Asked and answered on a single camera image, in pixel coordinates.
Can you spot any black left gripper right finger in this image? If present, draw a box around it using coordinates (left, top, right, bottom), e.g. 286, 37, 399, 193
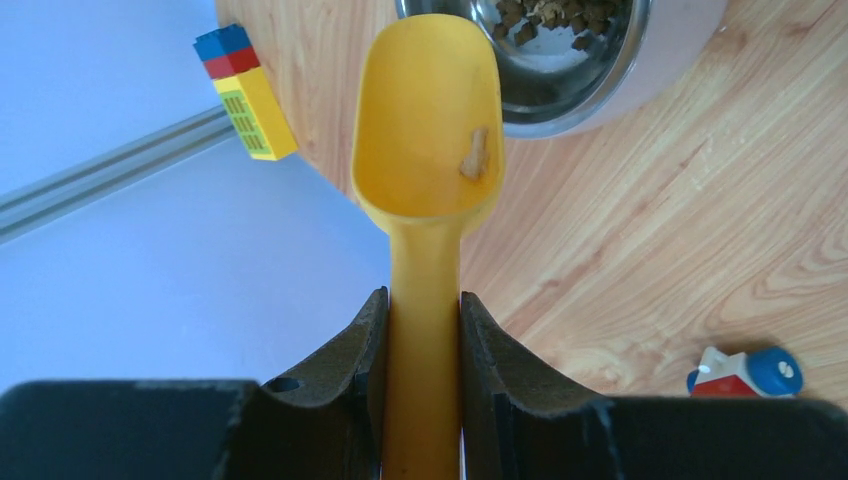
460, 292, 847, 479

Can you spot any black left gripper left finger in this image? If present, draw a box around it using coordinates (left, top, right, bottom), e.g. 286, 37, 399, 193
1, 288, 389, 479

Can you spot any yellow food scoop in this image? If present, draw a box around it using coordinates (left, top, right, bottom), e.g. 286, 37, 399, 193
351, 14, 505, 479

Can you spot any yellow red toy block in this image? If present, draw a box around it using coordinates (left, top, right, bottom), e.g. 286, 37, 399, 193
687, 346, 805, 398

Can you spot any steel bowl far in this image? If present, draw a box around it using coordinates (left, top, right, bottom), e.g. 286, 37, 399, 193
395, 1, 654, 139

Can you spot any yellow red blue block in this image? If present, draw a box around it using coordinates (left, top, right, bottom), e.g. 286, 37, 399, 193
193, 24, 298, 161

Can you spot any pink double bowl stand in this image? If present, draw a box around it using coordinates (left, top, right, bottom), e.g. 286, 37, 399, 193
563, 0, 730, 137

